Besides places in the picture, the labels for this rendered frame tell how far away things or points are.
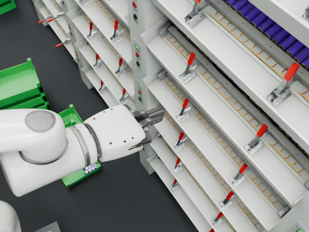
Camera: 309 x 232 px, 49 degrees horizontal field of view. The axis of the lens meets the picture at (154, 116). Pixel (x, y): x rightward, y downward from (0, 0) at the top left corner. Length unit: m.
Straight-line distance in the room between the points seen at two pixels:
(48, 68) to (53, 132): 1.83
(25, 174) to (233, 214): 0.78
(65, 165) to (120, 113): 0.16
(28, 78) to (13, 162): 1.42
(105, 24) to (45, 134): 0.93
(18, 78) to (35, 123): 1.48
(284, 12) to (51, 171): 0.46
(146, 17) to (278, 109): 0.48
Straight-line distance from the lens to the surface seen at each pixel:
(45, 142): 0.56
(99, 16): 1.47
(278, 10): 0.59
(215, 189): 1.23
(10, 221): 1.08
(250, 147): 0.86
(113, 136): 0.66
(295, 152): 0.84
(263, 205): 1.03
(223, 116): 0.90
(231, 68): 0.74
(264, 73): 0.73
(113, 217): 1.78
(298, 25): 0.57
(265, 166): 0.85
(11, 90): 2.00
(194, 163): 1.26
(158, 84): 1.20
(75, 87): 2.23
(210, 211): 1.41
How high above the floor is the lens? 1.69
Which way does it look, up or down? 56 degrees down
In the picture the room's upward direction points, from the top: straight up
